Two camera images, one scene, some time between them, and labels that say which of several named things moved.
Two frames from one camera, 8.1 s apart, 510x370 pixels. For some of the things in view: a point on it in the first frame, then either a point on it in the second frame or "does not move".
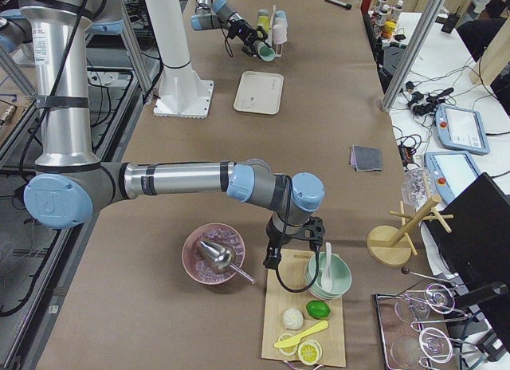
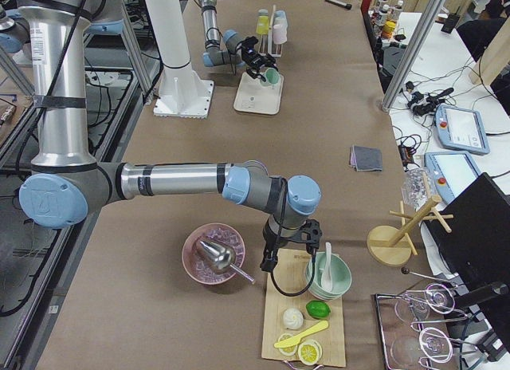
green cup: [264, 51] → [272, 76]
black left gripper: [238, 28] → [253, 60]
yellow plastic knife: [290, 341] does not move
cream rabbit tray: [260, 92] does not move
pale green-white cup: [280, 24] does not move
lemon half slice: [289, 350] does not move
